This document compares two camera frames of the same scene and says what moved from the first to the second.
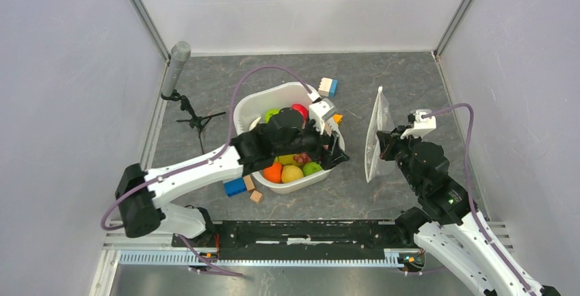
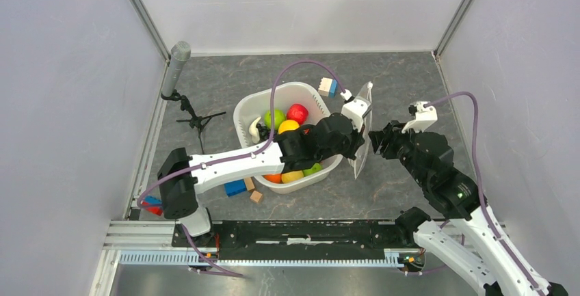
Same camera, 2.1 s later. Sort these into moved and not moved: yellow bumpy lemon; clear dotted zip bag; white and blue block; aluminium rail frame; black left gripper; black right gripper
Moved: clear dotted zip bag; black left gripper
Not moved: black right gripper; white and blue block; yellow bumpy lemon; aluminium rail frame
